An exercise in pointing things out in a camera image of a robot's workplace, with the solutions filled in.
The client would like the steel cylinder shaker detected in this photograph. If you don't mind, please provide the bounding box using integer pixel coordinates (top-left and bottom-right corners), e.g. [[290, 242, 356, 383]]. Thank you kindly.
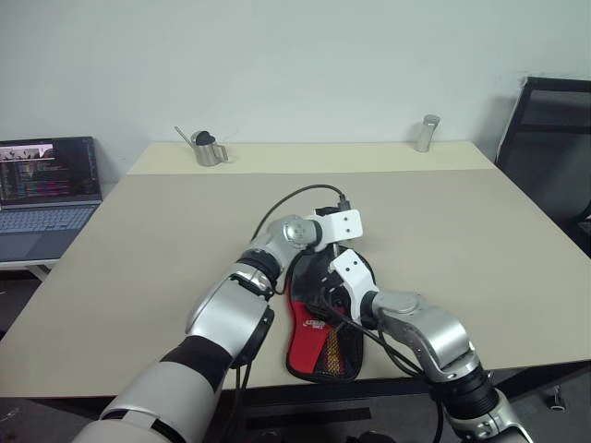
[[413, 114, 440, 154]]

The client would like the grey chair caster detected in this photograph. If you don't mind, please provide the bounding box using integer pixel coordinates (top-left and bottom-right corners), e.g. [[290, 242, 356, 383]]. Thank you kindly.
[[544, 386, 568, 411]]

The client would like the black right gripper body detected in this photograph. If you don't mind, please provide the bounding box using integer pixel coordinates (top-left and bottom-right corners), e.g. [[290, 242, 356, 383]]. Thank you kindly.
[[319, 275, 353, 319]]

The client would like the red and black bag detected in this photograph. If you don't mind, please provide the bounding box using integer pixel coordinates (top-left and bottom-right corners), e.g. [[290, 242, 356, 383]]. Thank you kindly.
[[284, 248, 378, 384]]

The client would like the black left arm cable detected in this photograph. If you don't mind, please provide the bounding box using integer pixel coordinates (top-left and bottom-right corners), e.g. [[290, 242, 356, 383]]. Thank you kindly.
[[230, 184, 351, 443]]

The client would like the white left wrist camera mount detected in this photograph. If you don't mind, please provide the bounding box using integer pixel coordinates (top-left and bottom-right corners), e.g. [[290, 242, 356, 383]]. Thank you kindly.
[[315, 208, 364, 253]]

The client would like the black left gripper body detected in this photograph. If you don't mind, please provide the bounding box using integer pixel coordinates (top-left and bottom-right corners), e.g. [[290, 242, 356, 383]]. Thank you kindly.
[[316, 243, 345, 267]]

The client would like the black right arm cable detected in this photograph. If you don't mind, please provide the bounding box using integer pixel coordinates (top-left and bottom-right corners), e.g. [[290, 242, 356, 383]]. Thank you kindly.
[[307, 294, 444, 443]]

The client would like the steel pitcher with handle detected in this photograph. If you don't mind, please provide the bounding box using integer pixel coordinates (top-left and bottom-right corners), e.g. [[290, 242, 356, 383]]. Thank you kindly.
[[193, 132, 230, 167]]

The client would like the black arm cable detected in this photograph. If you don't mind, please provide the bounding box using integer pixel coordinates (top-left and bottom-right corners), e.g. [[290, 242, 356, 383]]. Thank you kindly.
[[307, 294, 444, 443], [230, 184, 351, 443]]

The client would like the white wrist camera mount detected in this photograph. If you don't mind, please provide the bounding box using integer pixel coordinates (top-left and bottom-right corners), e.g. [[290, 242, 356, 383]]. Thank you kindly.
[[315, 208, 364, 253], [330, 248, 380, 320]]

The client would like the black mesh office chair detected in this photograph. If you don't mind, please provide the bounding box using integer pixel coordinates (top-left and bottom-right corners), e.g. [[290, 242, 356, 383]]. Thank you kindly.
[[494, 76, 591, 259]]

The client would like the open grey laptop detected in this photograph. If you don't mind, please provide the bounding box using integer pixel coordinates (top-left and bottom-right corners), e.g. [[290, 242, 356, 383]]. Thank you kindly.
[[0, 136, 103, 262]]

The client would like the white side table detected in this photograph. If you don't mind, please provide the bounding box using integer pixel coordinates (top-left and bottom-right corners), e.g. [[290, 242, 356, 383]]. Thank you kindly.
[[0, 257, 62, 283]]

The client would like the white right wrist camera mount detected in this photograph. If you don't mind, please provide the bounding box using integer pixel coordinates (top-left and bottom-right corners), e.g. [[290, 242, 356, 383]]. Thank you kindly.
[[330, 248, 380, 320]]

